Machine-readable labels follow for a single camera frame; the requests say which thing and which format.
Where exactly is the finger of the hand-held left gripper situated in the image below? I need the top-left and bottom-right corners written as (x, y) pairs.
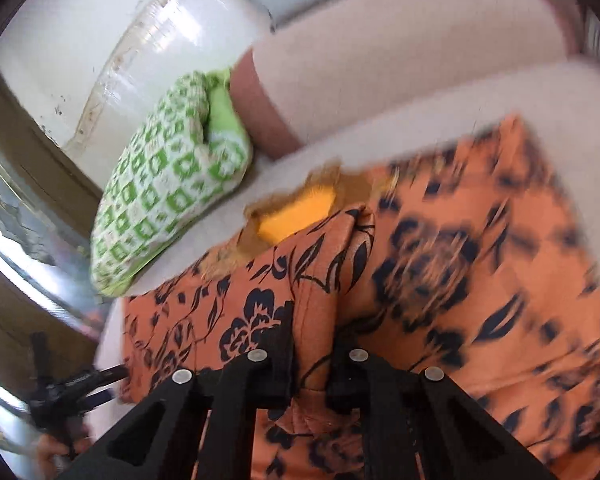
top-left (86, 365), bottom-right (129, 387)
top-left (80, 390), bottom-right (115, 410)

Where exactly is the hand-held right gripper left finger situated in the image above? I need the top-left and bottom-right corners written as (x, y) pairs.
top-left (69, 310), bottom-right (297, 480)

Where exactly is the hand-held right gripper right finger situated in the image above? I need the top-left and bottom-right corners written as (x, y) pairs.
top-left (327, 334), bottom-right (557, 480)

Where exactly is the orange black floral pillow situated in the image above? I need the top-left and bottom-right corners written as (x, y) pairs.
top-left (120, 115), bottom-right (600, 480)

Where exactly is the person's left hand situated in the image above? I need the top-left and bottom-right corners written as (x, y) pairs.
top-left (36, 434), bottom-right (92, 471)

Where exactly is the glass door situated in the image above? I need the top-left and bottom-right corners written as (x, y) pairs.
top-left (0, 60), bottom-right (108, 356)

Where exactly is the green checkered pillow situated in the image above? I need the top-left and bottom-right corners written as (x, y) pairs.
top-left (90, 67), bottom-right (255, 297)

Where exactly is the pink quilted sofa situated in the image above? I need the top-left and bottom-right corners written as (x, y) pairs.
top-left (95, 57), bottom-right (600, 376)

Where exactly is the pink bolster cushion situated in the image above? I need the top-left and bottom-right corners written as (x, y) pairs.
top-left (228, 0), bottom-right (581, 158)

